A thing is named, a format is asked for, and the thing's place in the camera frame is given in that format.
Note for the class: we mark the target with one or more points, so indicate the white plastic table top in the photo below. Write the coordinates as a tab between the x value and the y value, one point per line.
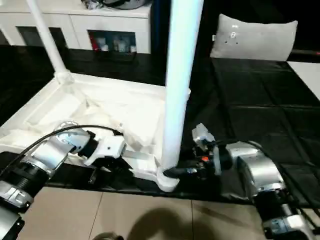
112	100

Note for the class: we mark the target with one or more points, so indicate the white plastic table leg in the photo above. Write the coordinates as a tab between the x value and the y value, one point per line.
47	37
182	75

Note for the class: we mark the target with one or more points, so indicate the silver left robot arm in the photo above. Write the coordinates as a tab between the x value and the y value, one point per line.
50	150

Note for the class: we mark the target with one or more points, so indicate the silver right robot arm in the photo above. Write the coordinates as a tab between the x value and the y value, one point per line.
262	170

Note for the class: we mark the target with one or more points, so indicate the black work mat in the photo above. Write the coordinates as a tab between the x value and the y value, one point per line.
262	100

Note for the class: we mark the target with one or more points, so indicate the small white jar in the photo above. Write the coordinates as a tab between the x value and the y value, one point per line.
122	46
133	48
104	47

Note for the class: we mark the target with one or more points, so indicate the white flat board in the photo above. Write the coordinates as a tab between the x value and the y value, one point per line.
307	75

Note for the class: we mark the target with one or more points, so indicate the grey cushion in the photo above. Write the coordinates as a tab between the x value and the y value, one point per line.
255	37

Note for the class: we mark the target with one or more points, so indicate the black furniture with gold label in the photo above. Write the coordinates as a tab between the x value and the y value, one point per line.
207	25

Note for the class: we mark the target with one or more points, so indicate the white sideboard with glass doors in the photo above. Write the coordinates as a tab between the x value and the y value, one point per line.
100	20

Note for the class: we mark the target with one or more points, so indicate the dark clutter pile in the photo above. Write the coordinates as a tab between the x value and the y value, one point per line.
91	3

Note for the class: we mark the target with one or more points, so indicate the grey rounded bag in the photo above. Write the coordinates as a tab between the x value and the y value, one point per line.
125	3

